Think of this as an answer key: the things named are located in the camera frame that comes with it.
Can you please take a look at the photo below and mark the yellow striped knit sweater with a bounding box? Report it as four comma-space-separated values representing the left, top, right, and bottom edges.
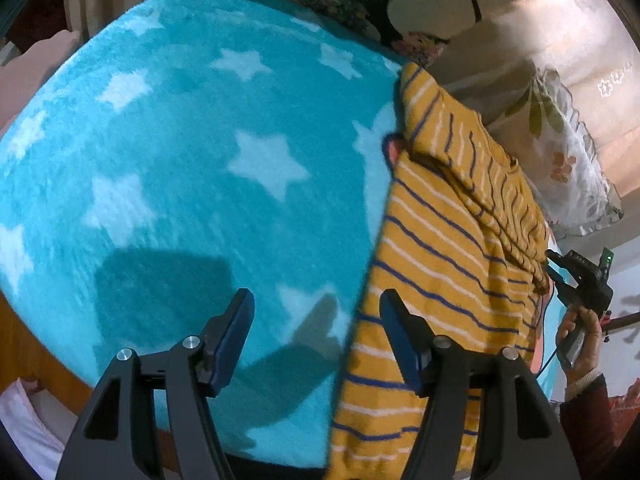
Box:
326, 63, 549, 479

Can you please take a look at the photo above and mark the dark red sleeve forearm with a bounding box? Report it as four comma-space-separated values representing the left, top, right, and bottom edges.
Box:
560, 368, 617, 479

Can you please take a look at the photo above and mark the person right hand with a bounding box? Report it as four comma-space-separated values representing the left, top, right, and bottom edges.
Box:
555, 307, 603, 385

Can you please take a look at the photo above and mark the pink white bedsheet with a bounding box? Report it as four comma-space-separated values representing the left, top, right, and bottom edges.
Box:
1, 378, 77, 479

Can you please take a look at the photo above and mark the red fabric on rack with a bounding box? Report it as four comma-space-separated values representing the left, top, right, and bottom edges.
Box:
608, 379, 640, 445

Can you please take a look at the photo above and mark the white leaf print pillow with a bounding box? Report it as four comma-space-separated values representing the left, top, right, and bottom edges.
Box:
487, 67, 624, 240

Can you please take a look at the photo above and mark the turquoise star fleece blanket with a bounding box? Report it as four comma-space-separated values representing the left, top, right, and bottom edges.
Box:
1, 0, 409, 470

